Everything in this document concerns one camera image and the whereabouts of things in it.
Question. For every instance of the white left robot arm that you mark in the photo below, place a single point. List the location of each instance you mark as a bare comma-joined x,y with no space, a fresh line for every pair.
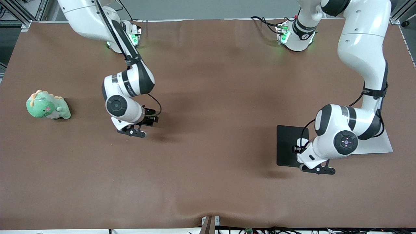
364,39

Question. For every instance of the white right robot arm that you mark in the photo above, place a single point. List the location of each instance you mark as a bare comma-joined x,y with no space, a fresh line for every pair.
84,19

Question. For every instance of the black mouse pad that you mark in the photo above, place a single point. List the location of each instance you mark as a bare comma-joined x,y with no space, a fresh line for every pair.
286,146

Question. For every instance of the silver laptop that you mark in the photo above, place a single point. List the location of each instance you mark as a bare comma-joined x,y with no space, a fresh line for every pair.
385,146

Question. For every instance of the green dinosaur plush toy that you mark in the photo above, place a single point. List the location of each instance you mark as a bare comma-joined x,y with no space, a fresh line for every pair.
44,107

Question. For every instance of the brown table cover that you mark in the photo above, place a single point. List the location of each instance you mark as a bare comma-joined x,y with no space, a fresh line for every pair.
208,182

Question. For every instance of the black caster wheel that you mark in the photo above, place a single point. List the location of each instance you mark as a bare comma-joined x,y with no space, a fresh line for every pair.
405,23

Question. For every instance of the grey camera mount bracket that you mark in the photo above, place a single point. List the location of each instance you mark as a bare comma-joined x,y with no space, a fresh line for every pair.
210,222

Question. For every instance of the aluminium frame profile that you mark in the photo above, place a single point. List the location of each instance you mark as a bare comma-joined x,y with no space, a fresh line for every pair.
401,13
22,13

